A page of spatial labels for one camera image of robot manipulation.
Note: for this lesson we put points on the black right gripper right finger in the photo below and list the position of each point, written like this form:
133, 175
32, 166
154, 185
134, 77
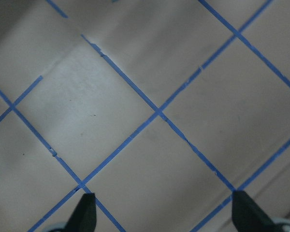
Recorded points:
247, 216

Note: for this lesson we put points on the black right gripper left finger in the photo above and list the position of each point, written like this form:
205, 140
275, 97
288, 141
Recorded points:
84, 216

